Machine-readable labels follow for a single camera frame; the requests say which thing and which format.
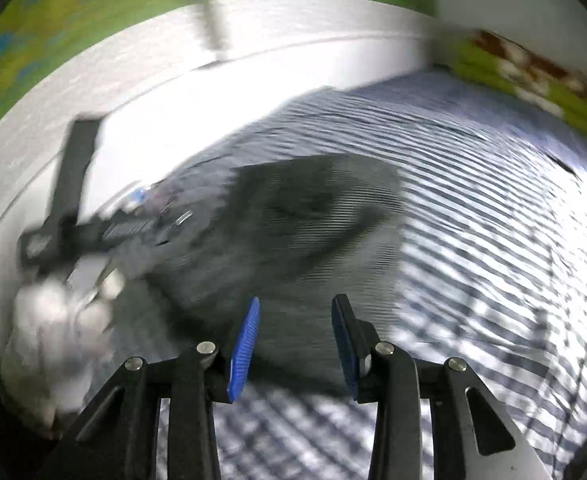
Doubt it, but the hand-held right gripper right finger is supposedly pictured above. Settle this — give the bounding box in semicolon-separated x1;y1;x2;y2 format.
331;294;519;480

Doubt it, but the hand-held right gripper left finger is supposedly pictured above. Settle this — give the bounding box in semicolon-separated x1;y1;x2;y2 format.
36;296;262;480

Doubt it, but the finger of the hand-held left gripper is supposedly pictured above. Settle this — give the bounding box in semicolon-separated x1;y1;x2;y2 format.
48;117;102;231

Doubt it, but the large black garment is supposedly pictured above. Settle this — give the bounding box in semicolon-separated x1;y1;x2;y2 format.
118;152;405;393

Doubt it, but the person's left hand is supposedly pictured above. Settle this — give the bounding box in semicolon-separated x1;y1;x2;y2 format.
0;262;126;428

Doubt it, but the striped quilted blanket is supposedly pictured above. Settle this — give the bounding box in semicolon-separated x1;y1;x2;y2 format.
113;67;587;480

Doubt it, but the brown and white folded blanket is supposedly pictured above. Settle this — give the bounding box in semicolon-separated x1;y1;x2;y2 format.
472;30;587;107

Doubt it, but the green landscape wall poster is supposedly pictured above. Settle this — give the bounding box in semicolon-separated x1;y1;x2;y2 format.
0;0;435;153

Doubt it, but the black and white hanging strap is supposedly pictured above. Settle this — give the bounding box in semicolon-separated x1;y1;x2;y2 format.
187;0;230;64

